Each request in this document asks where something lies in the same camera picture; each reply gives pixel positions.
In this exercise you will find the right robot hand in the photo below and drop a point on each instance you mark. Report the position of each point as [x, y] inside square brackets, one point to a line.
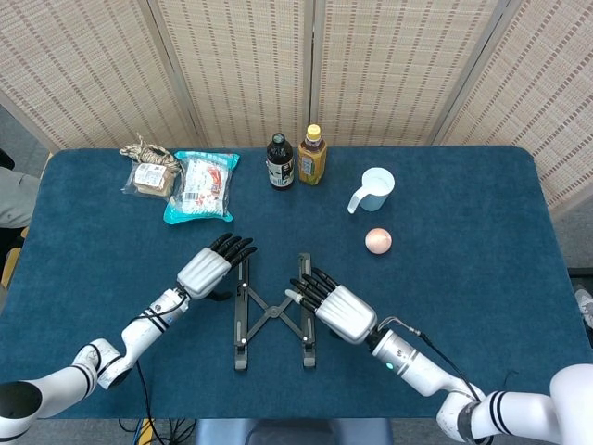
[347, 313]

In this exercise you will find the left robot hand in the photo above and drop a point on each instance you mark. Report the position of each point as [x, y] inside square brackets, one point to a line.
[204, 273]

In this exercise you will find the black folding stand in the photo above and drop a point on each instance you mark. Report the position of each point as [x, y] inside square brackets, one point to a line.
[240, 334]

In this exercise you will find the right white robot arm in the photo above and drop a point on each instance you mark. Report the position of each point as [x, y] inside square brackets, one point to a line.
[417, 366]

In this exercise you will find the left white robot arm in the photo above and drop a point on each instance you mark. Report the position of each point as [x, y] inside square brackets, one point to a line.
[139, 334]

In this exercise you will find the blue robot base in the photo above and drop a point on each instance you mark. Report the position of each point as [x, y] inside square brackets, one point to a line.
[222, 433]

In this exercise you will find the pink ball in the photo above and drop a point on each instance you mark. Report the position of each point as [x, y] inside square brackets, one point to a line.
[379, 241]

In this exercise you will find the teal snack packet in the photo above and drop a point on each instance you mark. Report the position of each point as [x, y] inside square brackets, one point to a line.
[201, 190]

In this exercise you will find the clear bagged sandwich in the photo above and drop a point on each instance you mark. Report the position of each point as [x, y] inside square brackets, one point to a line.
[150, 181]

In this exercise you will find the blue table cloth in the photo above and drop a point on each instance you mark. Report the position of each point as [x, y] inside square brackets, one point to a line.
[463, 278]

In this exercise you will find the white plastic measuring cup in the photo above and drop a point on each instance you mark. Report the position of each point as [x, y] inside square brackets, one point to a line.
[376, 194]

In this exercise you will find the dark tea bottle black cap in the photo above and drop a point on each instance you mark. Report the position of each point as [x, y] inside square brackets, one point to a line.
[280, 162]

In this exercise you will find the yellow tea bottle yellow cap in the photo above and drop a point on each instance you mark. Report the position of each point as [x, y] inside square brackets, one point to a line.
[311, 162]

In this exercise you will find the person in grey clothes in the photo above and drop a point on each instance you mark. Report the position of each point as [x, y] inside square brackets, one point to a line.
[16, 199]

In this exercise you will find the white shoe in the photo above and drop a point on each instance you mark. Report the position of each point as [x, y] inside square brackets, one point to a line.
[584, 306]

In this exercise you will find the yellow wooden frame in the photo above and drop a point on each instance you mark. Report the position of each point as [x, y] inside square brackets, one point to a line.
[10, 266]

